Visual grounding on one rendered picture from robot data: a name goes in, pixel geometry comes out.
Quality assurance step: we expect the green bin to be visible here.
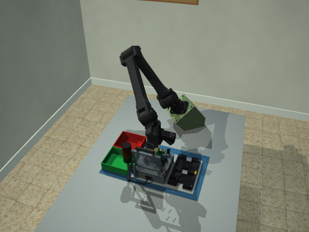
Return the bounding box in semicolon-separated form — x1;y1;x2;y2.
101;146;127;176

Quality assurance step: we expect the red open box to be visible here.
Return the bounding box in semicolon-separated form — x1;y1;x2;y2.
113;131;146;149

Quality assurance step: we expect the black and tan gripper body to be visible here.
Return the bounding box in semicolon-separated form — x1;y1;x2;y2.
145;139;163;150

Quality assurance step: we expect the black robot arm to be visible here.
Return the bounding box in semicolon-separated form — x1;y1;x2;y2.
119;45;189;145

